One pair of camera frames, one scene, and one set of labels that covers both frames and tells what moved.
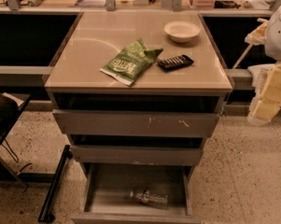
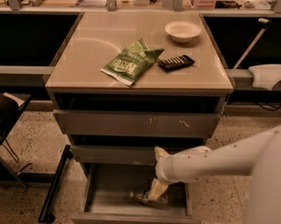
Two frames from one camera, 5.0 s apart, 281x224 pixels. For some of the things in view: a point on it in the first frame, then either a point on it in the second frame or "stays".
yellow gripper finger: [276, 85] to [160, 153]
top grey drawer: [136, 123] stays
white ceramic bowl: [181, 31] stays
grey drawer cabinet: [135, 93] stays
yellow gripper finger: [266, 109] to [158, 189]
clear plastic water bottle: [151, 199] stays
